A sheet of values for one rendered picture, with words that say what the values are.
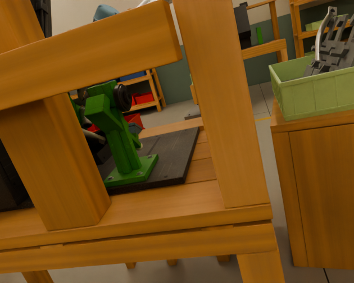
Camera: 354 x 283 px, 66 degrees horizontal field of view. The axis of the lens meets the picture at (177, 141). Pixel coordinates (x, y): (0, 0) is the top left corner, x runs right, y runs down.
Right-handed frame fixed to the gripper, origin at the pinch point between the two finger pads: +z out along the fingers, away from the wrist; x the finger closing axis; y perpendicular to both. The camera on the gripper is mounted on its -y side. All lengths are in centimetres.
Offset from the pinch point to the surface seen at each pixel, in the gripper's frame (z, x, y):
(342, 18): -69, -100, -14
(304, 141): -24, -75, -49
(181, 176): -18, -5, -55
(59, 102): -25.1, 22.5, -36.5
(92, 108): -22.0, 13.4, -33.6
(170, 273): 83, -60, -51
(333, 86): -47, -77, -41
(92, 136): 3.8, 0.1, -16.6
